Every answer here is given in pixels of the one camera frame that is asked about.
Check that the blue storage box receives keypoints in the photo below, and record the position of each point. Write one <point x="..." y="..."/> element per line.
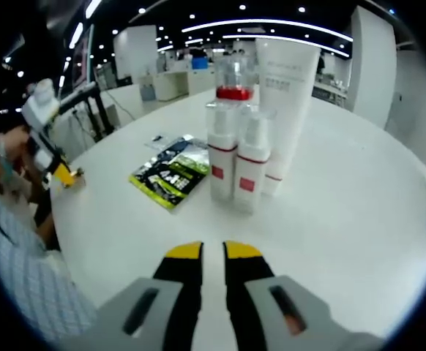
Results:
<point x="200" y="64"/>

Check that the small clear packet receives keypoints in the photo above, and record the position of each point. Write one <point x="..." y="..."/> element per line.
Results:
<point x="157" y="140"/>

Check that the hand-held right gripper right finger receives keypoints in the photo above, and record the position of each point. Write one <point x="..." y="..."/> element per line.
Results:
<point x="242" y="292"/>

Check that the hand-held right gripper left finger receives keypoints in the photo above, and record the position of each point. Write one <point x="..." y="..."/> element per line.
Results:
<point x="183" y="292"/>

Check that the white skincare tube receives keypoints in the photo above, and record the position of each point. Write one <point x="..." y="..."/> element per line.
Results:
<point x="290" y="120"/>

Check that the green snack packet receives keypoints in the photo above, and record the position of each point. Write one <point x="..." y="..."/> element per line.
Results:
<point x="172" y="172"/>

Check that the white skincare spray bottle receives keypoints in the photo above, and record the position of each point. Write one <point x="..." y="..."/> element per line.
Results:
<point x="222" y="161"/>
<point x="251" y="164"/>

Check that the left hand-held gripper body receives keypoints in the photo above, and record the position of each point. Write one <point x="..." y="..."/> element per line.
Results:
<point x="41" y="106"/>

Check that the white office counter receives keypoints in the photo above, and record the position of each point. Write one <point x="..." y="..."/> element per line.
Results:
<point x="176" y="82"/>

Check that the gold wrapped candy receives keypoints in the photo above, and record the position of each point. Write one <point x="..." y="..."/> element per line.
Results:
<point x="79" y="173"/>

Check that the person in checked shirt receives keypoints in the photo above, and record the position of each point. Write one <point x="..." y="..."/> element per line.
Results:
<point x="33" y="285"/>

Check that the white desk with black legs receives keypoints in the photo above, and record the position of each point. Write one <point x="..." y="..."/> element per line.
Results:
<point x="101" y="113"/>

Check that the tilted computer monitor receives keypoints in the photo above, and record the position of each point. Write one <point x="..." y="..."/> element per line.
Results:
<point x="81" y="62"/>

